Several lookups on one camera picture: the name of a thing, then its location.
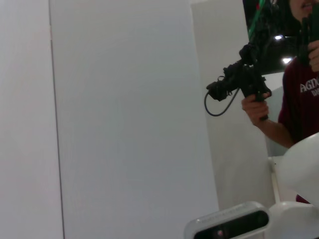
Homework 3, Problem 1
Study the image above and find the black handle cable loop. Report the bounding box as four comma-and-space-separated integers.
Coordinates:
204, 84, 240, 118

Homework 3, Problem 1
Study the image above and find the silver head camera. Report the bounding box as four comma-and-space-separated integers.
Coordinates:
183, 201, 272, 239

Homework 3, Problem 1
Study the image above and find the dark reflective screen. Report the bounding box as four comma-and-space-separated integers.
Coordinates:
243, 0, 304, 75

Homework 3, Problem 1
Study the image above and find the black teleoperation handle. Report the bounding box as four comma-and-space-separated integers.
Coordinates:
205, 42, 272, 122
299, 4, 319, 67

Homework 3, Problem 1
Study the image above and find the person's right forearm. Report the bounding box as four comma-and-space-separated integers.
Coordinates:
249, 114, 296, 148

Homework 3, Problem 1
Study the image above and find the person's left hand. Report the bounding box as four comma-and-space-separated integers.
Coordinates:
308, 39, 319, 73

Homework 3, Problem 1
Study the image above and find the person's right hand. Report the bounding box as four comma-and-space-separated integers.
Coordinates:
241, 91, 272, 125

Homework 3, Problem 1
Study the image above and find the white robot neck shell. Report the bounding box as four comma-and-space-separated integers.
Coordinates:
264, 201, 319, 239

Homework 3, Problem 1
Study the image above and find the person in maroon shirt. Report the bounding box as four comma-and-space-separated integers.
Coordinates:
278, 0, 319, 204

